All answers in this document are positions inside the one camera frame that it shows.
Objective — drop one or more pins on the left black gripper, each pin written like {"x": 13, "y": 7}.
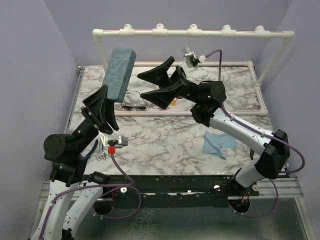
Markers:
{"x": 103, "y": 108}

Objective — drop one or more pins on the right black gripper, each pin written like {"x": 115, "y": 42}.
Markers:
{"x": 170, "y": 88}

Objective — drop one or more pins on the blue-grey glasses case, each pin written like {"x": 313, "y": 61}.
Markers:
{"x": 118, "y": 73}

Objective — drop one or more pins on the light blue cleaning cloth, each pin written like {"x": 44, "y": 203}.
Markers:
{"x": 214, "y": 144}

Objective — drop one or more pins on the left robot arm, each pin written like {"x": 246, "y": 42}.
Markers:
{"x": 68, "y": 165}

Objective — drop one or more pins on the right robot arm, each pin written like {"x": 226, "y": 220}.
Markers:
{"x": 208, "y": 97}

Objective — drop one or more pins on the silver wrench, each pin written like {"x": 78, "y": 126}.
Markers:
{"x": 101, "y": 155}

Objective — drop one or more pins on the white PVC pipe rack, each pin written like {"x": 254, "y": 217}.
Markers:
{"x": 194, "y": 32}

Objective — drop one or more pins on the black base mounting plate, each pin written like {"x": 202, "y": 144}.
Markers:
{"x": 177, "y": 191}

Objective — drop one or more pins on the black wire-frame sunglasses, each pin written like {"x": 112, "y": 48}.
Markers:
{"x": 134, "y": 102}

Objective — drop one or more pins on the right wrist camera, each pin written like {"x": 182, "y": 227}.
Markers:
{"x": 190, "y": 59}

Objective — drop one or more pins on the blue-handled pliers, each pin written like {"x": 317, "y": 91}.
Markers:
{"x": 88, "y": 155}

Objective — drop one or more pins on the aluminium extrusion rail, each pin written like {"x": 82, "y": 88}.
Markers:
{"x": 287, "y": 188}

